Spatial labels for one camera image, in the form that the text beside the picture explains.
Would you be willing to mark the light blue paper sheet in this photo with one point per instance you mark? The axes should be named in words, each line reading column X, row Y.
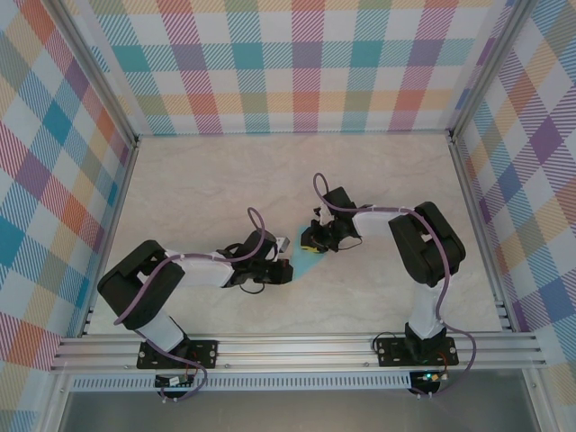
column 303, row 265

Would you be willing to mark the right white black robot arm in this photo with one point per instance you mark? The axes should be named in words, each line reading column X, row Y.
column 373, row 222

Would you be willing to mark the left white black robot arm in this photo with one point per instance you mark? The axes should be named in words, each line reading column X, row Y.
column 202, row 272

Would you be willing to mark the grey metal panel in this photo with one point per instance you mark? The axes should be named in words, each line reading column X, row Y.
column 292, row 411

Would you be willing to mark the small black controller board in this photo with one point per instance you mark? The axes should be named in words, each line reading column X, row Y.
column 173, row 381

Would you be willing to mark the controller board with green light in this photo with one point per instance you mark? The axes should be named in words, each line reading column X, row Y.
column 427, row 377

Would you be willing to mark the aluminium mounting rail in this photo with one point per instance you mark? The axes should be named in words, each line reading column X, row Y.
column 292, row 353

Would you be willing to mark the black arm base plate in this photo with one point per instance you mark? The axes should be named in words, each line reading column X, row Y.
column 207, row 353
column 391, row 353

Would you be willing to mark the aluminium side rail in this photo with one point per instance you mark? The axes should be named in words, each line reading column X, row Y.
column 503, row 315
column 87, row 319

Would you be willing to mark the aluminium frame post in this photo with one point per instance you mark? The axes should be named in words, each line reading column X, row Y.
column 96, row 67
column 488, row 67

